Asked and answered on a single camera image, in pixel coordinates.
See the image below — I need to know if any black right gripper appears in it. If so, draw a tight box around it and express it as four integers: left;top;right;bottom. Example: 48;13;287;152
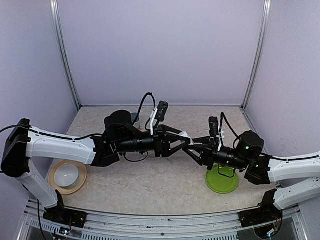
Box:
183;135;250;171

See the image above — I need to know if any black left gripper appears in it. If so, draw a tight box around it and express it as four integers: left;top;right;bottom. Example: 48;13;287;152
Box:
115;124;192;158

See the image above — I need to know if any small white pill bottle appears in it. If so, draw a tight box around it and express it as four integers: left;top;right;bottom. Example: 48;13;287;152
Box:
179;131;195;146

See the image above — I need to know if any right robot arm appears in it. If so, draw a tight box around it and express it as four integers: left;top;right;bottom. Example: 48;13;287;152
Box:
183;113;320;222

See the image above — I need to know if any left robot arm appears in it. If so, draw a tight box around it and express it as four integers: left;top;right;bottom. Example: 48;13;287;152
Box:
1;101;193;223

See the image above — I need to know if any green plate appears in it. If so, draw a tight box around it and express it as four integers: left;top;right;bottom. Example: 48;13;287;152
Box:
205;164;239;194

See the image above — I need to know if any beige plate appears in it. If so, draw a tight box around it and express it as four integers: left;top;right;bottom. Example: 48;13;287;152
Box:
48;160;87;196

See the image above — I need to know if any white bowl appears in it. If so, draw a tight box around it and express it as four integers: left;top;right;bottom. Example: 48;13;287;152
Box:
54;163;80;189

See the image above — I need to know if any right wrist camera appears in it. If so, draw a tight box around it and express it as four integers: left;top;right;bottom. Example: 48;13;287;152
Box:
208;116;224;147

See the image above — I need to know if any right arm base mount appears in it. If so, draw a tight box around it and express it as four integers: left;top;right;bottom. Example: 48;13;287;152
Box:
238;189;283;228

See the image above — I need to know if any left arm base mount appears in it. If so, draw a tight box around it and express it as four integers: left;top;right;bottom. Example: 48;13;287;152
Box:
43;190;87;229

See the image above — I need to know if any right aluminium frame post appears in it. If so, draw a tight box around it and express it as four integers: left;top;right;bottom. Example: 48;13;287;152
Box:
241;0;272;112

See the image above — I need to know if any aluminium frame post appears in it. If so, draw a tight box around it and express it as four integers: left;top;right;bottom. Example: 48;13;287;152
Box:
50;0;82;111
241;0;272;112

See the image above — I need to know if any front aluminium rail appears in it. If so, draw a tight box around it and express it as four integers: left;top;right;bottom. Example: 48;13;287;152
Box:
17;199;308;240

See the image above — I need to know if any left aluminium frame post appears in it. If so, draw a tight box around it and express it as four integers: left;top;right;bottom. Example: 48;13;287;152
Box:
50;0;82;111

